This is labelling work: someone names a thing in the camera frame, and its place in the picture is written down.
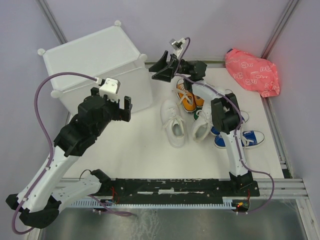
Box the blue canvas sneaker lower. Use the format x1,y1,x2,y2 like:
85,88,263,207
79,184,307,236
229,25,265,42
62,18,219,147
214,130,265,149

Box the blue canvas sneaker upper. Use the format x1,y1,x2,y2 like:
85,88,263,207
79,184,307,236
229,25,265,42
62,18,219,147
210,111,250,136

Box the green canvas sneaker left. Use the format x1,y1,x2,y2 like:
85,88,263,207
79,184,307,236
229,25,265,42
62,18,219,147
193,108,202,121

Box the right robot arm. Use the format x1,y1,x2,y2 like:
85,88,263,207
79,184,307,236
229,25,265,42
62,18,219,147
149,50,253,196

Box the aluminium frame rails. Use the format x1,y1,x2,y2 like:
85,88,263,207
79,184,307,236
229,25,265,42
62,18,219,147
59,176,310,200

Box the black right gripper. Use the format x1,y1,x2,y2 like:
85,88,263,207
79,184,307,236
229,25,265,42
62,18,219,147
145,52,189,85

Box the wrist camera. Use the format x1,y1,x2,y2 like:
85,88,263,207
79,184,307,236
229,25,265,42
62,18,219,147
99,77,121,96
169,38,187,59

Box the white slotted cable duct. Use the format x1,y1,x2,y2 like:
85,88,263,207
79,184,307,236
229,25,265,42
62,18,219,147
69,197,236,210

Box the white plastic shoe cabinet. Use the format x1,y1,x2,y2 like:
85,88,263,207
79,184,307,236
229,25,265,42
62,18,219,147
37,20,153,112

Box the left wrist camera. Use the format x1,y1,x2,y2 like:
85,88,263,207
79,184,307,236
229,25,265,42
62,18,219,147
99,77,121,96

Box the blue canvas sneaker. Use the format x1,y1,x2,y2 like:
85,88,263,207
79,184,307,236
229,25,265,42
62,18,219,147
214,130,265,149
210,111,250,136

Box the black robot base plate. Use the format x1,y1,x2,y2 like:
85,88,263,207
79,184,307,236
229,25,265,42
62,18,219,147
94,178,260,204

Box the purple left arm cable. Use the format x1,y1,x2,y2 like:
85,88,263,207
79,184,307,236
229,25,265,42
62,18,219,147
11,72,98,235

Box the pink patterned plastic bag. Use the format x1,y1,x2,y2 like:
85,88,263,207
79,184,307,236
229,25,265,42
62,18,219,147
224,48,280,98

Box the orange canvas sneaker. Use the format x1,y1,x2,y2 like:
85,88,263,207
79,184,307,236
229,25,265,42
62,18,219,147
193,94,204,108
175,78,196,113

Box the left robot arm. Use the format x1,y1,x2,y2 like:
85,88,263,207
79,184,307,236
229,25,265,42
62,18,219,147
5,94,132,230

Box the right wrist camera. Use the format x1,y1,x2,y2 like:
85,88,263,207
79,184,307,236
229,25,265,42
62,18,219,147
169,38,187,59

